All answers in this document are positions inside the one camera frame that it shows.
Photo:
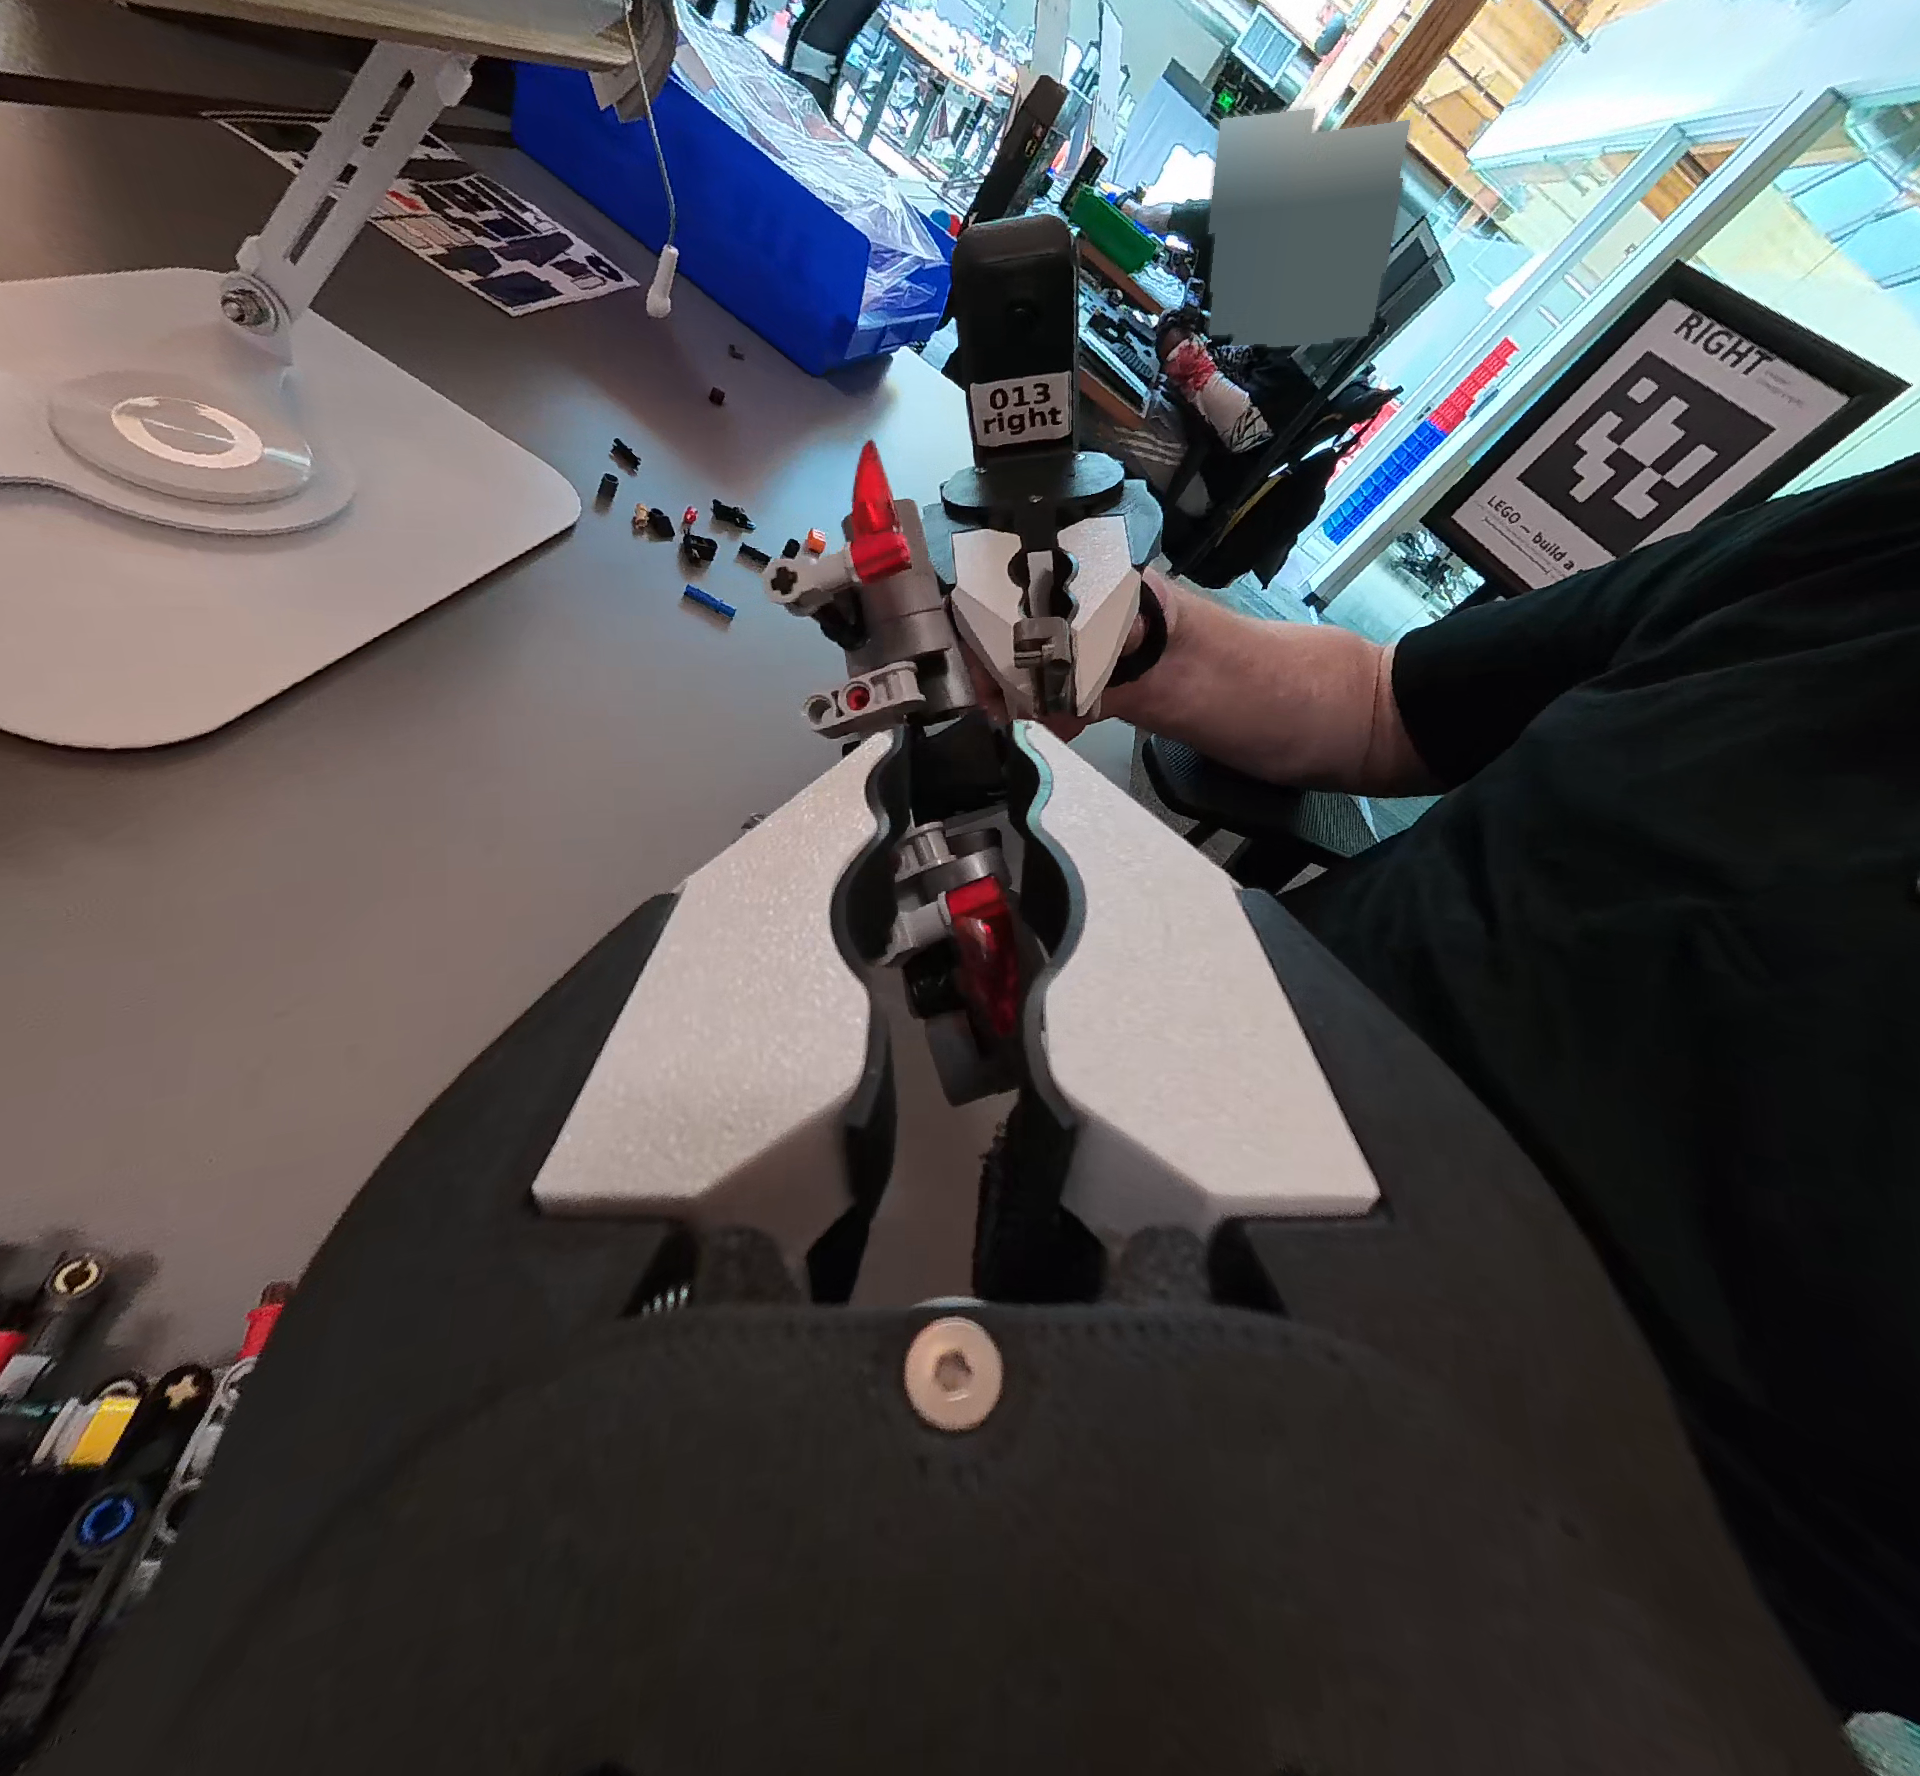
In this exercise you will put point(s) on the blue plastic bin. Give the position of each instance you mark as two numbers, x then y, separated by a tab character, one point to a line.
721	215

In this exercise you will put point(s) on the green plastic bin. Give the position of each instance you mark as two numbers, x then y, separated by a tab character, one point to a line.
1117	229

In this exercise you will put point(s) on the person's right forearm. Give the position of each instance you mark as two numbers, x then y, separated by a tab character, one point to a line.
1288	697

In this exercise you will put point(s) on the white book stand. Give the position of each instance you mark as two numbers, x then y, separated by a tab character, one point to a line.
373	560

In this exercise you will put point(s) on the stack of red blue bins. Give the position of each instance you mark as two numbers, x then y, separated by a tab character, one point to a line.
1409	456

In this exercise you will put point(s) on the blue lego pin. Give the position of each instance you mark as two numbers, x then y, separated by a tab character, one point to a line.
708	604

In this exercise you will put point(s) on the black sticker sheet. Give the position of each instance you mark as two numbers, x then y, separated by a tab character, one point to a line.
493	240

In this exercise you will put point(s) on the clear plastic bags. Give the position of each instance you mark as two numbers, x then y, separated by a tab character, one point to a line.
810	112

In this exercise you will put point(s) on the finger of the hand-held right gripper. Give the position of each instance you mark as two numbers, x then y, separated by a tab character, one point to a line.
983	607
1100	607

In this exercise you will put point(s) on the lego car model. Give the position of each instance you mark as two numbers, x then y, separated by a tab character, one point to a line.
105	1507

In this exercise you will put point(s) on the scattered small lego pieces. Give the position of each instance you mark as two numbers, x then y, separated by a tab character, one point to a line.
699	549

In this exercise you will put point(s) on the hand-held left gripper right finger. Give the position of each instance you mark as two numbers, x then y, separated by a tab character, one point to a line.
1198	1043

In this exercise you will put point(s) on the person's right hand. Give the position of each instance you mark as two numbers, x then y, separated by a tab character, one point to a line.
1163	682

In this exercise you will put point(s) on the grey and red lego assembly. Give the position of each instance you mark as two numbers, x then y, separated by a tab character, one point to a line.
901	607

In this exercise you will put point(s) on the black monitor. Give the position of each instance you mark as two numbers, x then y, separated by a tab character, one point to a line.
1035	149

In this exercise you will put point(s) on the person's black shirt torso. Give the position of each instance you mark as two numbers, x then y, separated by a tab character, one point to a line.
1650	982

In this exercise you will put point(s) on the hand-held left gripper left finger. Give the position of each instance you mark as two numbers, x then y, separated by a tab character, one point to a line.
721	1027

